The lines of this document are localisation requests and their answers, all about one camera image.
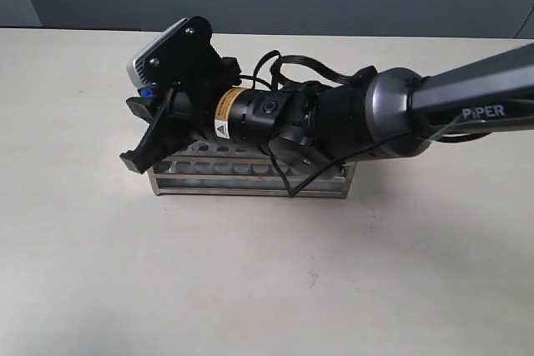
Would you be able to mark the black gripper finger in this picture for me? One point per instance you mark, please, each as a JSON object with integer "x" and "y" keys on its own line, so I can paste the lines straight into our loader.
{"x": 144, "y": 108}
{"x": 168, "y": 133}

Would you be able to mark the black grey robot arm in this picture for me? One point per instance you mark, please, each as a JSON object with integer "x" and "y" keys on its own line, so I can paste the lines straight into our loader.
{"x": 315, "y": 128}

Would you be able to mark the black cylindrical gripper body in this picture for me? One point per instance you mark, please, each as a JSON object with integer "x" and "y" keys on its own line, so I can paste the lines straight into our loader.
{"x": 226, "y": 113}

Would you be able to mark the blue-capped test tube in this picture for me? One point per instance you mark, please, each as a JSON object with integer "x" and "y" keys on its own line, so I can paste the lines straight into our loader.
{"x": 146, "y": 92}

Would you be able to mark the metal test tube rack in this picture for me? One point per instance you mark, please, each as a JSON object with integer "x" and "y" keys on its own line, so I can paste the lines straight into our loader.
{"x": 207, "y": 169}

